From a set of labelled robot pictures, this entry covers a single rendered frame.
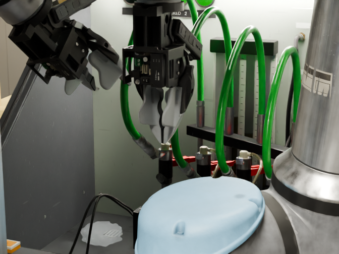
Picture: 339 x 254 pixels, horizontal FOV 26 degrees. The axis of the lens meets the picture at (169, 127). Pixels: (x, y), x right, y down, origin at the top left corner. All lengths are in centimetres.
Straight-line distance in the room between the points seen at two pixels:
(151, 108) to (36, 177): 58
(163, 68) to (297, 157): 37
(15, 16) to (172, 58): 24
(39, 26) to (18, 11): 5
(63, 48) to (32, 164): 54
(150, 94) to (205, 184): 41
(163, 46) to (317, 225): 43
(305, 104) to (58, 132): 107
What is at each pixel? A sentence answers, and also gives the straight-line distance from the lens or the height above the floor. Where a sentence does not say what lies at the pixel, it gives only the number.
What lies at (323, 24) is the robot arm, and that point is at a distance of 65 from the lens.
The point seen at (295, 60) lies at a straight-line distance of 137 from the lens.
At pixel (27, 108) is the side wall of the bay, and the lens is 157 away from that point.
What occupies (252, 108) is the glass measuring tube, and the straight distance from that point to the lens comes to 163.
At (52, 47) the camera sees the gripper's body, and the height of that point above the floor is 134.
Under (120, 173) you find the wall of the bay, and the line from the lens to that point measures 183.
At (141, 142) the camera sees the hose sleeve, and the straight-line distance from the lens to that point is 133.
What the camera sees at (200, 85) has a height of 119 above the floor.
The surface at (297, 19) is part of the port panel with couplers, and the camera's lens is 161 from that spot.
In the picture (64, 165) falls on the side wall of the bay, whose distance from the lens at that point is 173.
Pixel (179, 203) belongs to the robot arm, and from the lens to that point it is 67.
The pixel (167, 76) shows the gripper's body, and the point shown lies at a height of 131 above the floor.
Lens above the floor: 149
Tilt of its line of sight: 14 degrees down
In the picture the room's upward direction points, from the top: straight up
